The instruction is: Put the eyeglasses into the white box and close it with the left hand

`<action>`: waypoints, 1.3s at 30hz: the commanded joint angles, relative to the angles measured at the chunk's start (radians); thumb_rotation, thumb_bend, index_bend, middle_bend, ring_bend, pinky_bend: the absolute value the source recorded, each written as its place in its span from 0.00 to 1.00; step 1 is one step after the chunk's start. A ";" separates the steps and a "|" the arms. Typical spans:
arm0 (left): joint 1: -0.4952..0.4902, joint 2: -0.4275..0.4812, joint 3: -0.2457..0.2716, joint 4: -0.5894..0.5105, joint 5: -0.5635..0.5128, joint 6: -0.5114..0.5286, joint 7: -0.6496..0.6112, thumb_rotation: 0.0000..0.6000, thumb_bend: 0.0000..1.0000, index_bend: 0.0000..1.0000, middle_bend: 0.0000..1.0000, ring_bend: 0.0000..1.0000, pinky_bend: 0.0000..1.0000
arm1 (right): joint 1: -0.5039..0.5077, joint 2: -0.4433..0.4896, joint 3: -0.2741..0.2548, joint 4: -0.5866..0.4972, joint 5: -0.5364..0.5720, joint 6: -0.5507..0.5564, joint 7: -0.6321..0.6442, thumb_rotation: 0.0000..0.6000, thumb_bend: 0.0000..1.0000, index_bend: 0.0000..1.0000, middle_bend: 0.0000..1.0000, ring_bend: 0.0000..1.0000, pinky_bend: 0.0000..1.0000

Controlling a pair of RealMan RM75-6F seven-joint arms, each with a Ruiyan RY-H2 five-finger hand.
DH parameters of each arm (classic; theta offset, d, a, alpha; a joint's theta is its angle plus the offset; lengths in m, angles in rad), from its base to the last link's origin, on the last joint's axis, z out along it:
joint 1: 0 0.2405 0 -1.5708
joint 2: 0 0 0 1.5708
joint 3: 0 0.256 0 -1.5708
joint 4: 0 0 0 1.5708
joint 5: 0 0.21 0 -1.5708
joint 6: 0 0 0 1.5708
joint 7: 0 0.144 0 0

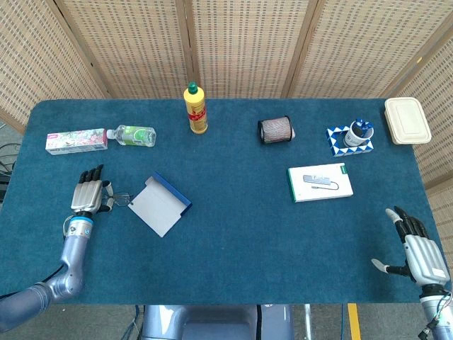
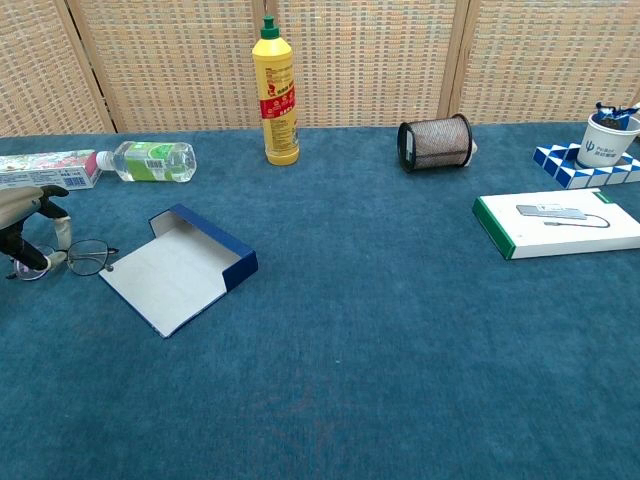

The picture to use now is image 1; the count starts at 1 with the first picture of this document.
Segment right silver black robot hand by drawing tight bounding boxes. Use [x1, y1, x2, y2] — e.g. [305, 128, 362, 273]
[370, 206, 451, 288]

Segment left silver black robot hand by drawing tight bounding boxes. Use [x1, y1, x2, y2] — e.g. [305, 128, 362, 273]
[70, 164, 115, 217]

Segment wire-frame eyeglasses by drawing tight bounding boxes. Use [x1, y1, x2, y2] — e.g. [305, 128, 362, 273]
[103, 182, 135, 208]

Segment blue cardboard box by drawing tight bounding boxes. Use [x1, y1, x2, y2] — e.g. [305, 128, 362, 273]
[127, 171, 193, 239]

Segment floral toothpaste box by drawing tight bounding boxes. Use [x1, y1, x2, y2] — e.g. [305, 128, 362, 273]
[45, 127, 109, 157]

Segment clear water bottle green label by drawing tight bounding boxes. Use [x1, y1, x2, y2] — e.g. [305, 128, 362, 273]
[105, 124, 157, 148]

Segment white green adapter box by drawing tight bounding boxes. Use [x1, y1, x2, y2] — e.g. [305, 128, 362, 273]
[286, 162, 355, 203]

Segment beige lidded food container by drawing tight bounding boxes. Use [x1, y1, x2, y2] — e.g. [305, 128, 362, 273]
[383, 97, 432, 146]

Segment yellow bottle green cap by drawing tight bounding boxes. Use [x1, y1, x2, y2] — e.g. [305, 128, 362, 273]
[183, 81, 209, 135]

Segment white paper cup blue logo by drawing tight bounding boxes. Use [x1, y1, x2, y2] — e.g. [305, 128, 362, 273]
[342, 120, 375, 147]

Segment blue white snake puzzle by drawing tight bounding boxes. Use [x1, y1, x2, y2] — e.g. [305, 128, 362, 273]
[325, 125, 375, 157]

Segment blue felt table cover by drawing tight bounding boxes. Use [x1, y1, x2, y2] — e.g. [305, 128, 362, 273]
[0, 98, 447, 306]

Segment grey blue robot torso base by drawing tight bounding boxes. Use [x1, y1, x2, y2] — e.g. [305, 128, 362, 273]
[140, 304, 295, 340]

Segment black mesh pen holder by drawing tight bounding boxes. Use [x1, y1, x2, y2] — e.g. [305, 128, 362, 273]
[257, 115, 293, 145]

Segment woven bamboo folding screen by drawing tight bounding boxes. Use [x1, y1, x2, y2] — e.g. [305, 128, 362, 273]
[0, 0, 453, 249]

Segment black floor cables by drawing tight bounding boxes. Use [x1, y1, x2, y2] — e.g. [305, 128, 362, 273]
[0, 142, 22, 178]

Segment blue cable under table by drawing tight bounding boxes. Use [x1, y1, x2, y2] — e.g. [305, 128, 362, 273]
[130, 305, 146, 340]

